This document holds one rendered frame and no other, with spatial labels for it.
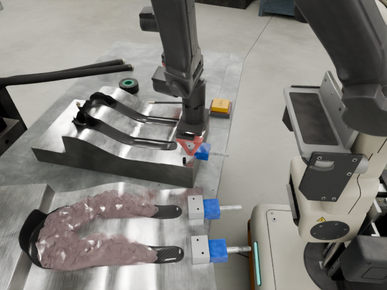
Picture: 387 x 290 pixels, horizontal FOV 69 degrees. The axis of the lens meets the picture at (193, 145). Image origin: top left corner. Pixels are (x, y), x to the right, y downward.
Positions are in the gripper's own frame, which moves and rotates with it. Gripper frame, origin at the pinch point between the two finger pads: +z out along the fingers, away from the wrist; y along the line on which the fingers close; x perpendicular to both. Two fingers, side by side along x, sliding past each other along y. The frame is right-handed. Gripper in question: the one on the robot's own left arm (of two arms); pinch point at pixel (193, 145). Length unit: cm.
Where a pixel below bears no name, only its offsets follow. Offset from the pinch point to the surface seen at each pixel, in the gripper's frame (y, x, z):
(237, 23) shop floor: -340, -19, 82
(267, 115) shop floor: -144, 29, 87
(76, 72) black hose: -33, -55, 2
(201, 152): 1.2, 2.6, 1.0
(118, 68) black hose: -48, -45, 6
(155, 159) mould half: 5.3, -9.6, 2.8
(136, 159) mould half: 6.2, -14.6, 3.1
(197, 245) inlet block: 26.6, 7.1, 4.0
